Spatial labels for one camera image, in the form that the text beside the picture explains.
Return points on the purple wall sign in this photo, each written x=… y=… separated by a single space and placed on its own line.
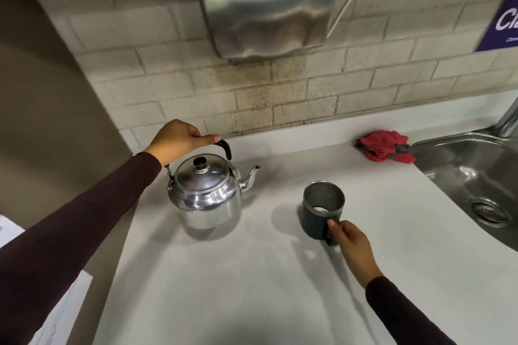
x=502 y=21

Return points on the silver kettle lid black knob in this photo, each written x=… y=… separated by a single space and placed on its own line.
x=202 y=177

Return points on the person's right forearm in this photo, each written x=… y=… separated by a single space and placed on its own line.
x=404 y=312

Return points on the metal sink drain strainer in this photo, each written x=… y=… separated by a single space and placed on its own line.
x=490 y=211

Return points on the silver metal kettle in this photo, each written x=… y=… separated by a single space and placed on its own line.
x=208 y=205

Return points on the stainless steel wall dispenser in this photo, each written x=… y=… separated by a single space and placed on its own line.
x=267 y=5

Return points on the dark grey metal mug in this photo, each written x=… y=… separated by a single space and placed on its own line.
x=313 y=222

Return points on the person's right hand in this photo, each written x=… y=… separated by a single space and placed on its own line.
x=354 y=247

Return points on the person's right thumb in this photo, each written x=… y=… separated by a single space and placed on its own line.
x=333 y=228

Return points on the white paper sheet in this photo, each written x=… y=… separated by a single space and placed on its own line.
x=60 y=312
x=10 y=231

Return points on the metal faucet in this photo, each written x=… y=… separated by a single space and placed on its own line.
x=509 y=116

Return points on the person's left hand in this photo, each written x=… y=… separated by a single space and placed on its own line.
x=174 y=139

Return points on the stainless steel sink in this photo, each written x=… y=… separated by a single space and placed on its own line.
x=453 y=171

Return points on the person's left forearm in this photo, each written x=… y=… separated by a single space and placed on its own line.
x=68 y=243

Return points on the person's left thumb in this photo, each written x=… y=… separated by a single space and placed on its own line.
x=207 y=139

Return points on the red cloth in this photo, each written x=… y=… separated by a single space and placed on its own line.
x=382 y=146

